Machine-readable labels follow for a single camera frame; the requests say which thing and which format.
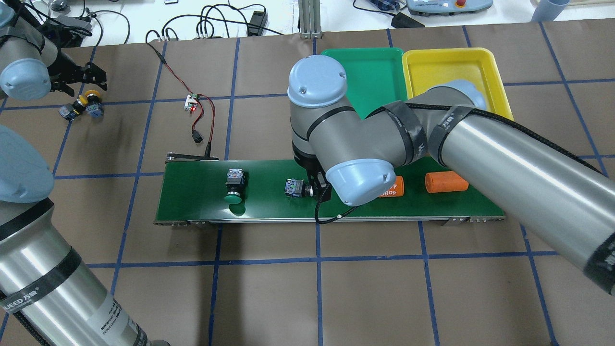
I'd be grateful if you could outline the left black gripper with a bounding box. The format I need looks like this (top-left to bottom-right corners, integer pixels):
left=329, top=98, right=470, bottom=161
left=46, top=48, right=107, bottom=94

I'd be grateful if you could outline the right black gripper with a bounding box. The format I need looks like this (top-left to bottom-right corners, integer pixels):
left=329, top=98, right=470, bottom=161
left=294, top=149, right=332, bottom=202

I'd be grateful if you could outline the green push button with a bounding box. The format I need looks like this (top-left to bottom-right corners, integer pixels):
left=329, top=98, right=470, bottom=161
left=224, top=168, right=247, bottom=205
left=284, top=179, right=314, bottom=198

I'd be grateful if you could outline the orange cylinder with 4680 print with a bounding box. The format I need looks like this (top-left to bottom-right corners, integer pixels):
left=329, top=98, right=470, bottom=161
left=379, top=175, right=406, bottom=198

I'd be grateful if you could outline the plain orange cylinder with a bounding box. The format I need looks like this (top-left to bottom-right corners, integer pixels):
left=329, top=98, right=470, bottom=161
left=424, top=171, right=469, bottom=194

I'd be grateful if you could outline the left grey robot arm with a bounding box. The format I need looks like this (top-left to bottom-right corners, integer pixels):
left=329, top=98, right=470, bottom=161
left=0, top=0, right=167, bottom=346

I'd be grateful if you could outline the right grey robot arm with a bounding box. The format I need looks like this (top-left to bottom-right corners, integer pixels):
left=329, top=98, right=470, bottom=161
left=287, top=55, right=615, bottom=294

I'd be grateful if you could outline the yellow push button right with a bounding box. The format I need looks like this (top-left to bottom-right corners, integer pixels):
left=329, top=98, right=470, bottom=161
left=84, top=90, right=105, bottom=118

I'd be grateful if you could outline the green plastic tray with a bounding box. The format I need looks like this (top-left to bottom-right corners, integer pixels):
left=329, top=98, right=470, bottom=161
left=321, top=48, right=408, bottom=120

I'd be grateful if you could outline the green conveyor belt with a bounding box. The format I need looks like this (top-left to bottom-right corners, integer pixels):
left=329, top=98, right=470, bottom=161
left=153, top=153, right=507, bottom=229

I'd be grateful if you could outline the small white controller board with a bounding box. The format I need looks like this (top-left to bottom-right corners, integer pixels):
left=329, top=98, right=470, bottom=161
left=184, top=93, right=198, bottom=112

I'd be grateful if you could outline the yellow plastic tray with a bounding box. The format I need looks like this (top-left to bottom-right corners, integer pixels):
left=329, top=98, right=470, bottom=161
left=402, top=48, right=514, bottom=120

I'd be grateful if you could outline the black power adapter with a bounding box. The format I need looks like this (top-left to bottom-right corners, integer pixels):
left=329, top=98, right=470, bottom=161
left=247, top=11, right=268, bottom=37

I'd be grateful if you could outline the teach pendant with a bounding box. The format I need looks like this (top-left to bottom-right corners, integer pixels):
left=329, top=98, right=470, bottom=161
left=406, top=0, right=493, bottom=17

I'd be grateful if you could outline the blue plastic cup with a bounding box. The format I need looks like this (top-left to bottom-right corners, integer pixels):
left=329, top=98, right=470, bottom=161
left=530, top=0, right=571, bottom=22

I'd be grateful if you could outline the black inline rocker switch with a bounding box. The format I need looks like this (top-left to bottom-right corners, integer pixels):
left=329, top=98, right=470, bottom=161
left=191, top=131, right=203, bottom=144

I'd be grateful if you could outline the red black power cable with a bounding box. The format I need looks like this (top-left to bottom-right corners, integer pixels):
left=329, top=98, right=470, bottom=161
left=146, top=30, right=216, bottom=158

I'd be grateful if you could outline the aluminium frame post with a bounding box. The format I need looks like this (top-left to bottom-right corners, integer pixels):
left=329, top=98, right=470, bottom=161
left=298, top=0, right=322, bottom=39

